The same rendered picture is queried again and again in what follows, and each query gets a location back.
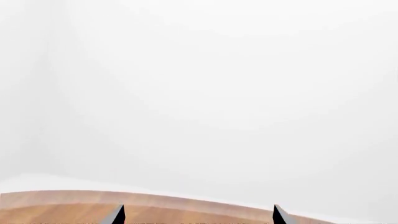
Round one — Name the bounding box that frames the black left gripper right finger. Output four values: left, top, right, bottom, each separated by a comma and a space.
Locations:
272, 203, 300, 224

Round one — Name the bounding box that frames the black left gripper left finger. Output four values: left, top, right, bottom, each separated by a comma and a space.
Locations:
99, 203, 126, 224

